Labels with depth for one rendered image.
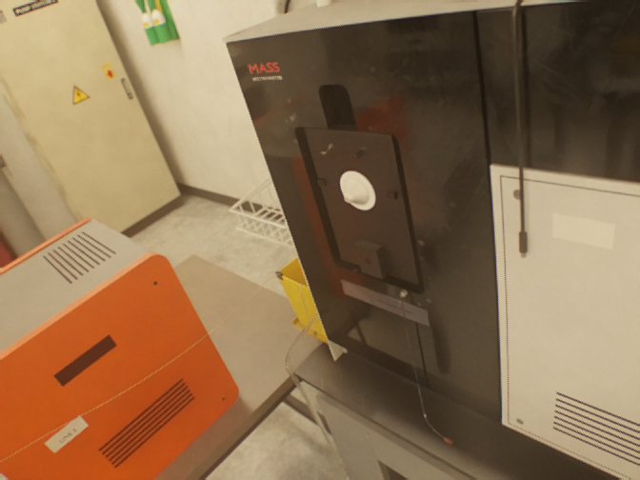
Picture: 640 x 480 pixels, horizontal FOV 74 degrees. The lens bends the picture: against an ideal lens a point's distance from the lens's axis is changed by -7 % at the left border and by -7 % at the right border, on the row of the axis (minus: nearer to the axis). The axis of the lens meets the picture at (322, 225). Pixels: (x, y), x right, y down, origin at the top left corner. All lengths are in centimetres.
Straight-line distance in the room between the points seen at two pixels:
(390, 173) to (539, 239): 20
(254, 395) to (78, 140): 280
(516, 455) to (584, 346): 32
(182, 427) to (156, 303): 30
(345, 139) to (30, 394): 64
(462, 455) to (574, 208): 52
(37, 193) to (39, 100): 79
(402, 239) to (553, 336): 23
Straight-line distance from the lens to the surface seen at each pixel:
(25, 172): 391
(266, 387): 110
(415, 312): 72
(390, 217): 64
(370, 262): 70
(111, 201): 373
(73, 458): 97
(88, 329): 85
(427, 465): 95
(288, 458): 184
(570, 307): 58
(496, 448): 89
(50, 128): 355
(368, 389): 98
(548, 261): 54
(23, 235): 368
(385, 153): 59
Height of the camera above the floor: 150
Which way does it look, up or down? 30 degrees down
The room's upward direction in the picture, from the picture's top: 17 degrees counter-clockwise
